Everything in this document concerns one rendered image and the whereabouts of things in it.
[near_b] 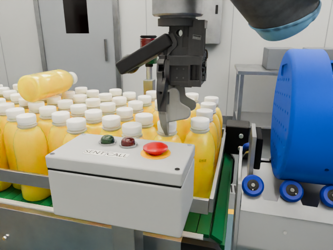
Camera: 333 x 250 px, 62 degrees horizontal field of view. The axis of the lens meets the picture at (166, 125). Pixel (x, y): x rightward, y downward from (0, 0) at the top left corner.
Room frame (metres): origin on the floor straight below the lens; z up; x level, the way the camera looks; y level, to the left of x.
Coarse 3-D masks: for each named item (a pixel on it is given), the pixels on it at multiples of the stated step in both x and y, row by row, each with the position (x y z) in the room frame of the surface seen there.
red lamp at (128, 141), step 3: (123, 138) 0.40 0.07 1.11; (126, 138) 0.39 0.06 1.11; (129, 138) 0.39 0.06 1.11; (132, 138) 0.40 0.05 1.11; (123, 141) 0.39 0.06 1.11; (126, 141) 0.39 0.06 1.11; (129, 141) 0.39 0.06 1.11; (132, 141) 0.39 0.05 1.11; (123, 144) 0.39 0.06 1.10; (126, 144) 0.39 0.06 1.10; (129, 144) 0.39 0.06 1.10; (132, 144) 0.39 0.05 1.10
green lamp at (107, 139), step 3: (105, 135) 0.41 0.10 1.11; (108, 135) 0.41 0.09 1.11; (111, 135) 0.41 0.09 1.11; (102, 138) 0.40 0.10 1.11; (105, 138) 0.40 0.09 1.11; (108, 138) 0.40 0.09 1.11; (111, 138) 0.40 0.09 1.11; (102, 141) 0.40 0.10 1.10; (105, 141) 0.40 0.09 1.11; (108, 141) 0.40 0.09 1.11; (111, 141) 0.40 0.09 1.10
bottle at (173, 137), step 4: (160, 132) 0.52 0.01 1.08; (172, 132) 0.52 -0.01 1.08; (176, 132) 0.52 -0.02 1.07; (156, 136) 0.52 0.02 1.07; (160, 136) 0.52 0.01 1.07; (164, 136) 0.51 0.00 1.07; (168, 136) 0.51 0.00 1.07; (172, 136) 0.52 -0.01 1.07; (176, 136) 0.52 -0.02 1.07; (160, 140) 0.51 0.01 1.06; (164, 140) 0.51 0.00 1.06; (168, 140) 0.50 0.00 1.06; (172, 140) 0.51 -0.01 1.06; (176, 140) 0.51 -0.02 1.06; (180, 140) 0.52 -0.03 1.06
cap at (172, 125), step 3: (159, 120) 0.54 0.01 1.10; (159, 123) 0.52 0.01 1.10; (171, 123) 0.52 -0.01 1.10; (174, 123) 0.52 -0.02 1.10; (159, 126) 0.52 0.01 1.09; (171, 126) 0.51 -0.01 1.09; (174, 126) 0.52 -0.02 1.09; (159, 129) 0.52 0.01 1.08; (162, 129) 0.51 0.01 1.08; (171, 129) 0.51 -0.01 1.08; (174, 129) 0.52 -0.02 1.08
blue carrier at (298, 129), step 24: (288, 72) 0.54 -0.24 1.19; (312, 72) 0.49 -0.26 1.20; (288, 96) 0.51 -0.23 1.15; (312, 96) 0.47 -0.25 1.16; (288, 120) 0.47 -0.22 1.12; (312, 120) 0.45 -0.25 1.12; (288, 144) 0.46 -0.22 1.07; (312, 144) 0.45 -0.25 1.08; (288, 168) 0.47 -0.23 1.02; (312, 168) 0.46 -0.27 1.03
